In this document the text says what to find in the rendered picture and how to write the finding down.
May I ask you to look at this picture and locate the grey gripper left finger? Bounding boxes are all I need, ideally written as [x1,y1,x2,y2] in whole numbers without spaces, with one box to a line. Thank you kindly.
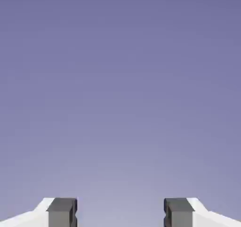
[0,197,78,227]

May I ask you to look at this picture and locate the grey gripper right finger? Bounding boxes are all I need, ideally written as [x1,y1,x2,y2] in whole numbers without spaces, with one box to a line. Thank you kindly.
[163,197,241,227]

